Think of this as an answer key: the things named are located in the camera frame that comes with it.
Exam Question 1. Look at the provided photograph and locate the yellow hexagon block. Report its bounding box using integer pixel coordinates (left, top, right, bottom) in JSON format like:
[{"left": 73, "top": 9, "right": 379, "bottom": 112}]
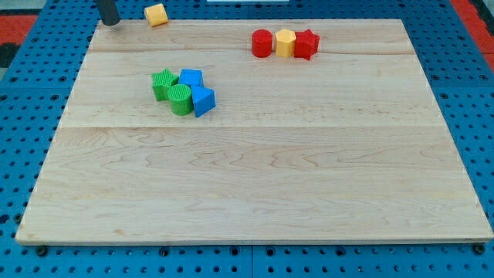
[{"left": 144, "top": 3, "right": 168, "bottom": 27}]

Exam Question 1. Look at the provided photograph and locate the blue triangle block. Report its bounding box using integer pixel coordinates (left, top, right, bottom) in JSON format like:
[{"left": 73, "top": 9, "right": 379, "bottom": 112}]
[{"left": 191, "top": 86, "right": 216, "bottom": 117}]

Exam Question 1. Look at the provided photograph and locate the green cylinder block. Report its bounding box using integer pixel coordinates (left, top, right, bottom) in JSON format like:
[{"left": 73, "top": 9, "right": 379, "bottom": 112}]
[{"left": 167, "top": 84, "right": 193, "bottom": 116}]

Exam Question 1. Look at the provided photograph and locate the blue cube block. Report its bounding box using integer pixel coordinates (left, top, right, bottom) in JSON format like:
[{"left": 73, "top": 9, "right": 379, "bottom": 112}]
[{"left": 178, "top": 69, "right": 204, "bottom": 87}]

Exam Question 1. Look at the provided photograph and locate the red cylinder block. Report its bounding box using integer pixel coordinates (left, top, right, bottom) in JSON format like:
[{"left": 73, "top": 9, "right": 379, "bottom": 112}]
[{"left": 252, "top": 29, "right": 272, "bottom": 58}]

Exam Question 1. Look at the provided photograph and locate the light wooden board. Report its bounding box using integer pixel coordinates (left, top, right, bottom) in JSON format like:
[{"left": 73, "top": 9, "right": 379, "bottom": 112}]
[{"left": 16, "top": 19, "right": 493, "bottom": 246}]

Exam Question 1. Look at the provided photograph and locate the green star block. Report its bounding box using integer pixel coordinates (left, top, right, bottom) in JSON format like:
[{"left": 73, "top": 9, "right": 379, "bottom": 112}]
[{"left": 151, "top": 69, "right": 179, "bottom": 101}]

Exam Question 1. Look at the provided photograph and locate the yellow pentagon block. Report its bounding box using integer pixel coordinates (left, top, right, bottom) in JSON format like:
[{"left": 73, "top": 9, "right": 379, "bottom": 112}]
[{"left": 275, "top": 29, "right": 296, "bottom": 58}]

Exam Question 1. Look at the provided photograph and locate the red star block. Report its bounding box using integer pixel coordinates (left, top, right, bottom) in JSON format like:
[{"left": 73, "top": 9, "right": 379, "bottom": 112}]
[{"left": 293, "top": 29, "right": 320, "bottom": 60}]

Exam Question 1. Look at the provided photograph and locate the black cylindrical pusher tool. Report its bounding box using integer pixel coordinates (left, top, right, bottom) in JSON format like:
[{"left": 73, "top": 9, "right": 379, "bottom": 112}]
[{"left": 96, "top": 0, "right": 120, "bottom": 25}]

